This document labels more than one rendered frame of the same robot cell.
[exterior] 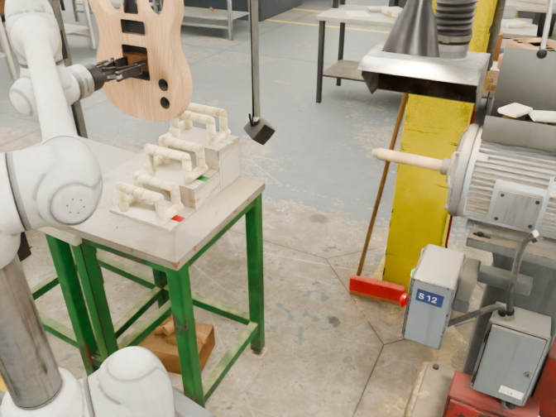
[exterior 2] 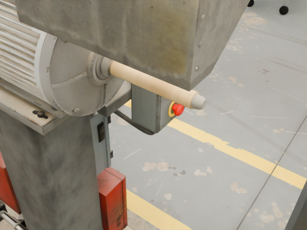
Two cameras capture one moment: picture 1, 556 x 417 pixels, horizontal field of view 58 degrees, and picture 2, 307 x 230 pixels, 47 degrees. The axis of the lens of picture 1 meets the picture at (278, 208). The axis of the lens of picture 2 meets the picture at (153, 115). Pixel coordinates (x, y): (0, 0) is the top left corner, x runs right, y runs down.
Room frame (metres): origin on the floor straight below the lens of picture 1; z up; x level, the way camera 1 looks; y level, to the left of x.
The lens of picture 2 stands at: (1.82, -0.30, 1.62)
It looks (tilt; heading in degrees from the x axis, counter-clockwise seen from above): 39 degrees down; 188
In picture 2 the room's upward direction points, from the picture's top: 2 degrees clockwise
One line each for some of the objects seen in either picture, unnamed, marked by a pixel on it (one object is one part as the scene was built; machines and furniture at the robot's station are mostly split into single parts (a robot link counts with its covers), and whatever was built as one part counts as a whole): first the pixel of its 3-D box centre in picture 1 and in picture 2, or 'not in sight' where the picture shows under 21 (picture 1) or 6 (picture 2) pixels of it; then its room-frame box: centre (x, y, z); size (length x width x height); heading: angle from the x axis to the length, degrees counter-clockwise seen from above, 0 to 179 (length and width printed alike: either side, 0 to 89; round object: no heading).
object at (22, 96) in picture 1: (42, 88); not in sight; (1.24, 0.60, 1.47); 0.16 x 0.11 x 0.13; 152
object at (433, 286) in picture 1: (460, 306); (136, 92); (0.96, -0.47, 0.99); 0.24 x 0.21 x 0.26; 63
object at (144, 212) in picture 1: (152, 210); not in sight; (1.51, 0.45, 0.94); 0.27 x 0.15 x 0.01; 63
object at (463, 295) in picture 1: (467, 284); (123, 93); (1.01, -0.50, 1.02); 0.19 x 0.04 x 0.04; 153
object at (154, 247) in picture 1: (167, 276); not in sight; (1.61, 0.46, 0.55); 0.62 x 0.58 x 0.76; 63
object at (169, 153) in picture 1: (166, 152); not in sight; (1.61, 0.39, 1.12); 0.20 x 0.03 x 0.03; 62
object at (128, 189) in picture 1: (139, 192); not in sight; (1.47, 0.47, 1.04); 0.20 x 0.03 x 0.03; 62
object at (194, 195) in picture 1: (178, 182); not in sight; (1.64, 0.37, 0.98); 0.27 x 0.16 x 0.09; 63
